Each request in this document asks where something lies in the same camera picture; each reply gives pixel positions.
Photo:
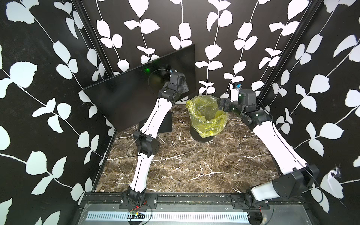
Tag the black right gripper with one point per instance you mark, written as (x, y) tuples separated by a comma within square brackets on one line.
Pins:
[(228, 103)]

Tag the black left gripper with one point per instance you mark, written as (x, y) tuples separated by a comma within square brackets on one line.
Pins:
[(184, 88)]

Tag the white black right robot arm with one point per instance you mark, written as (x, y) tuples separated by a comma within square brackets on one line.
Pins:
[(297, 175)]

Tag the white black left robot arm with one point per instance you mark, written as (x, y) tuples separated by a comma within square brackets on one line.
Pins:
[(145, 137)]

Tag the black flat monitor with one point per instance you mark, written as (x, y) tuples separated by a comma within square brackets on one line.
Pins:
[(128, 98)]

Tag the yellow plastic bin liner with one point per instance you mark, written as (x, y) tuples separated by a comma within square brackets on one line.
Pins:
[(205, 116)]

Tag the black mesh waste bin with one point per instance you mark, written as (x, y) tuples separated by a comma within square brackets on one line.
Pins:
[(196, 136)]

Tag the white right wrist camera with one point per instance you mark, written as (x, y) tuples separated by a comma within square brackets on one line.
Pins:
[(243, 97)]

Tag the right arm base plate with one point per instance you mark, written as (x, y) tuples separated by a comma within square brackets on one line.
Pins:
[(247, 202)]

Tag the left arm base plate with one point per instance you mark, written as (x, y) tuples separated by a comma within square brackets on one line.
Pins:
[(147, 201)]

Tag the black front mounting rail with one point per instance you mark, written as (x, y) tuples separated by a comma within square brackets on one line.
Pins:
[(177, 198)]

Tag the white perforated cable tray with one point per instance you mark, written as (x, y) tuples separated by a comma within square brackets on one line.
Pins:
[(202, 217)]

